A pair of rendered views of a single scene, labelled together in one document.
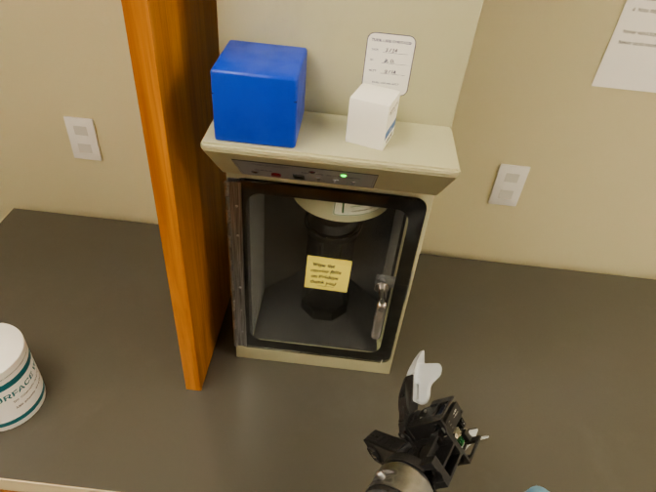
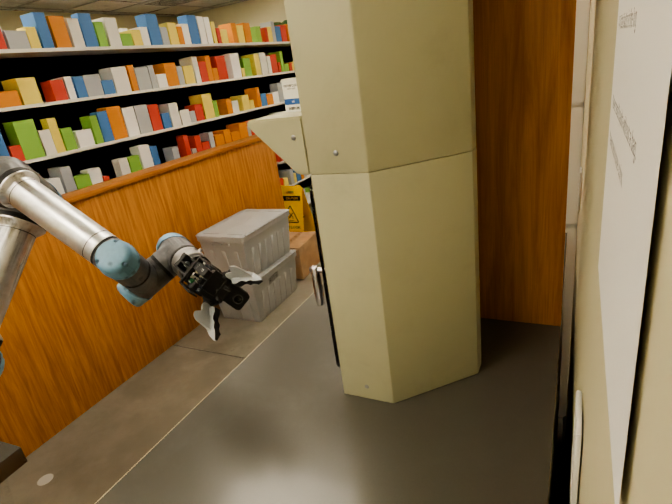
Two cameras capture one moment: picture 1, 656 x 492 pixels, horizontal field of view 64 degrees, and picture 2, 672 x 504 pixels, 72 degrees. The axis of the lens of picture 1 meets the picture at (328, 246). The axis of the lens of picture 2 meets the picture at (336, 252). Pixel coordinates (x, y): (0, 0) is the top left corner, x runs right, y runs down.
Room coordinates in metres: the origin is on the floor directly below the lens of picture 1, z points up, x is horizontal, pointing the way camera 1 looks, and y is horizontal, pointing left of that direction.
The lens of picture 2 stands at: (1.07, -0.86, 1.57)
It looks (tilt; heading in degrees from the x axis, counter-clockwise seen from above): 21 degrees down; 118
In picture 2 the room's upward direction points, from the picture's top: 8 degrees counter-clockwise
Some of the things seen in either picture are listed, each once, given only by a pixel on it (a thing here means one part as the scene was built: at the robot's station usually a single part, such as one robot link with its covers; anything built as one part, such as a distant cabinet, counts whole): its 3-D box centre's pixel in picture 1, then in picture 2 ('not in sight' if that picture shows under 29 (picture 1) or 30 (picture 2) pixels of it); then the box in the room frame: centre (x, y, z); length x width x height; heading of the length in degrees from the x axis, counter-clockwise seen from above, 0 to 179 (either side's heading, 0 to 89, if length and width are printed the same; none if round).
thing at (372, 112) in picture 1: (372, 116); (301, 93); (0.61, -0.04, 1.54); 0.05 x 0.05 x 0.06; 73
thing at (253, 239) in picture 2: not in sight; (249, 242); (-0.97, 1.69, 0.49); 0.60 x 0.42 x 0.33; 89
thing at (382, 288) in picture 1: (379, 311); (324, 285); (0.63, -0.10, 1.17); 0.05 x 0.03 x 0.10; 179
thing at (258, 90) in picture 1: (262, 93); not in sight; (0.62, 0.10, 1.56); 0.10 x 0.10 x 0.09; 89
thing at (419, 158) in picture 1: (330, 166); (319, 132); (0.61, 0.01, 1.46); 0.32 x 0.12 x 0.10; 89
